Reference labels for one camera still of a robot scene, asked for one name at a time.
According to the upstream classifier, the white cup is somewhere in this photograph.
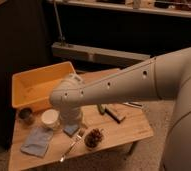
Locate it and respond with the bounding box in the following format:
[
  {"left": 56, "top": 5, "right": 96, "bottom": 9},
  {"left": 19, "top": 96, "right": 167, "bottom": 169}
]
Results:
[{"left": 41, "top": 109, "right": 59, "bottom": 130}]

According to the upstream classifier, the light wooden table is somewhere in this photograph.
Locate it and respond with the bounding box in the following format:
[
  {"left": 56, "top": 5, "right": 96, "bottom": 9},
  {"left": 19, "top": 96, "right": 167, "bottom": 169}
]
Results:
[{"left": 8, "top": 104, "right": 153, "bottom": 171}]

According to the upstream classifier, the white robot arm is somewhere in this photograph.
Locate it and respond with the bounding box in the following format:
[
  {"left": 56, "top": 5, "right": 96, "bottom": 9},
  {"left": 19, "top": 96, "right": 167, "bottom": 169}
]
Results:
[{"left": 49, "top": 47, "right": 191, "bottom": 171}]

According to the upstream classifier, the upper wall shelf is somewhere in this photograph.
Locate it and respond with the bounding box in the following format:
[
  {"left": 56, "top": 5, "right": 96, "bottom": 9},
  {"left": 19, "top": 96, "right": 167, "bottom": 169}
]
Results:
[{"left": 46, "top": 0, "right": 191, "bottom": 18}]

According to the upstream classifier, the grey lower shelf rail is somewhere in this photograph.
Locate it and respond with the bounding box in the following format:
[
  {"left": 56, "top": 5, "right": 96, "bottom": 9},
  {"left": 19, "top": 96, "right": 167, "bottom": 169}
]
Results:
[{"left": 52, "top": 42, "right": 150, "bottom": 67}]

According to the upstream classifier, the yellow plastic tray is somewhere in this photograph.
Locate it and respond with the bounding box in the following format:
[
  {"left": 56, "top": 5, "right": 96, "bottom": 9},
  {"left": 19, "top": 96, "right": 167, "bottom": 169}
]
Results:
[{"left": 12, "top": 62, "right": 75, "bottom": 111}]

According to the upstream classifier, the black brush block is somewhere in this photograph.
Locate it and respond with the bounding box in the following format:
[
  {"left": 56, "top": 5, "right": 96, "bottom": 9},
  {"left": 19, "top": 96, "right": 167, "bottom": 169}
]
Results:
[{"left": 105, "top": 106, "right": 126, "bottom": 124}]

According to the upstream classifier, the green small object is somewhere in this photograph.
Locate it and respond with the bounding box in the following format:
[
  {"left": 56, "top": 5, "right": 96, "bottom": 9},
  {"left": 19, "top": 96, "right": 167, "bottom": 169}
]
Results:
[{"left": 97, "top": 104, "right": 105, "bottom": 115}]

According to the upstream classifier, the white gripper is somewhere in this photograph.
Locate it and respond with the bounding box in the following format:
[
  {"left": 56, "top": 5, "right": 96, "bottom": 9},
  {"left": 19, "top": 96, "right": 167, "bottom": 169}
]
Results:
[{"left": 60, "top": 107, "right": 83, "bottom": 126}]

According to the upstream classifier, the brown pine cone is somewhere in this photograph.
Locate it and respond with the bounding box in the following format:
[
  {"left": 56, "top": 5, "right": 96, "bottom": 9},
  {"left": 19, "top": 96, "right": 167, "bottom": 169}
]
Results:
[{"left": 84, "top": 129, "right": 104, "bottom": 149}]

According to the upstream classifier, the metal vertical pole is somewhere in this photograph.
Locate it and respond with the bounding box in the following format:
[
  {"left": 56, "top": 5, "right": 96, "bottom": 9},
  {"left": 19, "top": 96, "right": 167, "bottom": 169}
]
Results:
[{"left": 53, "top": 0, "right": 66, "bottom": 46}]

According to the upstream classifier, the grey folded cloth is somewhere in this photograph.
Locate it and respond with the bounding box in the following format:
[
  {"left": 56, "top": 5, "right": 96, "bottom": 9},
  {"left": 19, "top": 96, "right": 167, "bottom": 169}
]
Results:
[{"left": 20, "top": 127, "right": 53, "bottom": 158}]

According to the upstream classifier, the blue sponge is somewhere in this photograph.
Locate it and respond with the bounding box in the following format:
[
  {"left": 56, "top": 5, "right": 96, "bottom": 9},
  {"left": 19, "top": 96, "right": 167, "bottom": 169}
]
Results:
[{"left": 63, "top": 124, "right": 79, "bottom": 137}]

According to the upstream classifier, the dark small can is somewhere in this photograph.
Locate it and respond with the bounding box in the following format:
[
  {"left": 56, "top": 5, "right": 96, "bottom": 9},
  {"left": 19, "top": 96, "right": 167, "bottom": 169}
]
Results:
[{"left": 18, "top": 108, "right": 34, "bottom": 125}]

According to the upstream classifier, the silver utensil on table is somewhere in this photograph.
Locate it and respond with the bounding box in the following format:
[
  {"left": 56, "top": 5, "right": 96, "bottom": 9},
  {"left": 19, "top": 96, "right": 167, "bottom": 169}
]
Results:
[{"left": 122, "top": 102, "right": 143, "bottom": 109}]

